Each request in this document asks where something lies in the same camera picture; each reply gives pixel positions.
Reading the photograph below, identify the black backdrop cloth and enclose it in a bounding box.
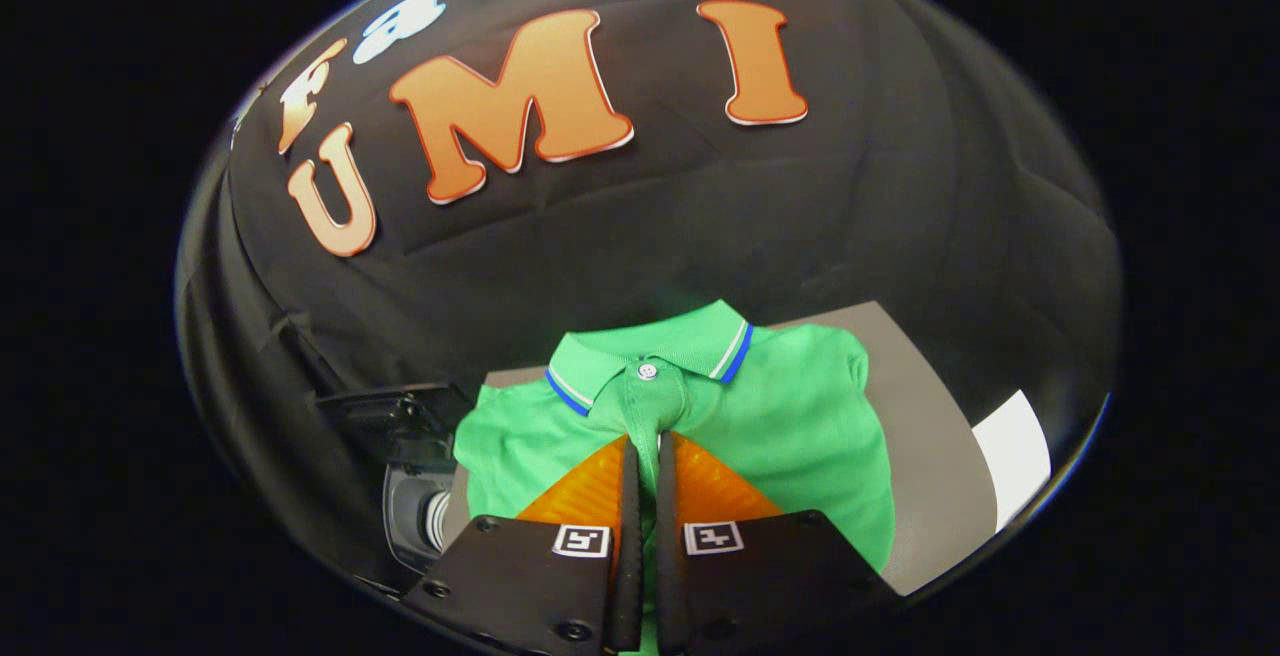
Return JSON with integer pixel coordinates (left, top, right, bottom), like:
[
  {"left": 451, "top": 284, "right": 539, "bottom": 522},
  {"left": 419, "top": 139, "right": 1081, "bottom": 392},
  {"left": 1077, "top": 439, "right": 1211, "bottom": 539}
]
[{"left": 175, "top": 0, "right": 1123, "bottom": 597}]

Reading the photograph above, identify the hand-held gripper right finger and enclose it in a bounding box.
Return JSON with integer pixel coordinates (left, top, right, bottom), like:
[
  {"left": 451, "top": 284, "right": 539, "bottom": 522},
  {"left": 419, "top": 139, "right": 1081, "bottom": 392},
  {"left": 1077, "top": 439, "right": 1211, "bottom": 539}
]
[{"left": 655, "top": 429, "right": 896, "bottom": 655}]

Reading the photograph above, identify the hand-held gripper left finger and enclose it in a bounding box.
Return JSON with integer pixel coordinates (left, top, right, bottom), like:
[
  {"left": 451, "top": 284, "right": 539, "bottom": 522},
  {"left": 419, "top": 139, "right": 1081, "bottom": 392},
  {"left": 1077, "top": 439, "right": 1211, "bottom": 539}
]
[{"left": 400, "top": 433, "right": 646, "bottom": 655}]

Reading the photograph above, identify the white panel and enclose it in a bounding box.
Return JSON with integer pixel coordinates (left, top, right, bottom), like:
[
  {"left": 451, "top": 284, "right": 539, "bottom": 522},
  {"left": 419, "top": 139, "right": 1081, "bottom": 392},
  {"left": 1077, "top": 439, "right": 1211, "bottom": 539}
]
[{"left": 973, "top": 389, "right": 1053, "bottom": 534}]

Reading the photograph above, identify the dark glass washing machine lid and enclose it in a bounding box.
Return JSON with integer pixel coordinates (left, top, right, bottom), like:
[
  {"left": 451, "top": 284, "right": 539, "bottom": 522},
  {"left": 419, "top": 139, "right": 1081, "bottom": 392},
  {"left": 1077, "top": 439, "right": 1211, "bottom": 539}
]
[{"left": 315, "top": 384, "right": 474, "bottom": 467}]

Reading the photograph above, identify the green polo shirt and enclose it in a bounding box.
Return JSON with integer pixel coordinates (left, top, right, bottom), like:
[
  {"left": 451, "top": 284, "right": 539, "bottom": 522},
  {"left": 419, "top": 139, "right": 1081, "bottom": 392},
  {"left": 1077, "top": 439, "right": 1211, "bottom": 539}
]
[{"left": 452, "top": 299, "right": 896, "bottom": 655}]

